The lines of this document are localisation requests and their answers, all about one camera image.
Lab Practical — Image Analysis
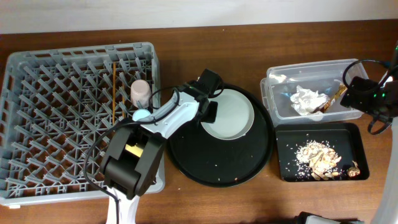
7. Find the blue plastic cup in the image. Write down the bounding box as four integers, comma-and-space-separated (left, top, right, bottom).
132, 109, 151, 121

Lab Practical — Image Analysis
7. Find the gold foil wrapper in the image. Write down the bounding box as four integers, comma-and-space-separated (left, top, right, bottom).
315, 84, 347, 113

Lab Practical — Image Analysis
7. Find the black rectangular tray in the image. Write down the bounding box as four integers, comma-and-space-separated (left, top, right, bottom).
276, 123, 369, 182

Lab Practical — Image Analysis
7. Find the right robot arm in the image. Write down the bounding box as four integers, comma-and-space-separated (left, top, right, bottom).
341, 47, 397, 223

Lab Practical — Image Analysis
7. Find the clear plastic bin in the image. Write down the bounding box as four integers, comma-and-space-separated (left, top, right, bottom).
260, 58, 363, 127

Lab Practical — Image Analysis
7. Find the round black tray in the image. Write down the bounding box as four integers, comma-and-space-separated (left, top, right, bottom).
168, 84, 274, 187

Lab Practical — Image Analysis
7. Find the small brown food scrap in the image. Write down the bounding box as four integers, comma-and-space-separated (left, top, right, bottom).
347, 161, 361, 178

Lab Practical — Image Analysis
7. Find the crumpled white paper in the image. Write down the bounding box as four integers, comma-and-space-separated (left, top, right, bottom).
290, 85, 330, 116

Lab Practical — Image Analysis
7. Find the grey plastic dishwasher rack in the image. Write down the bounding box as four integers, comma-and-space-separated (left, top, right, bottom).
1, 42, 160, 208

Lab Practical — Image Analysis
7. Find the light grey plate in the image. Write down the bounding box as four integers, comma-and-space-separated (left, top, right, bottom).
201, 89, 255, 141

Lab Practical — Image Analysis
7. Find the yellow plastic bowl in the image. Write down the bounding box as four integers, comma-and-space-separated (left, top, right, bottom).
125, 144, 143, 157

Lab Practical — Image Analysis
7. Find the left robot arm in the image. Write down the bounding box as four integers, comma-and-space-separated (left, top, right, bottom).
99, 69, 224, 223

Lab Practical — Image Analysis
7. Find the wooden chopstick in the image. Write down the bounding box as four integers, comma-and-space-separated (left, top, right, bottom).
112, 62, 116, 124
121, 92, 126, 119

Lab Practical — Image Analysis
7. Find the pink plastic cup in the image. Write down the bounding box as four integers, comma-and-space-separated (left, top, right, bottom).
131, 80, 152, 108

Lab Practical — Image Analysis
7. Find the food scraps pile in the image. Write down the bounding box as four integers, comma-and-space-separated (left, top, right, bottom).
295, 141, 342, 180

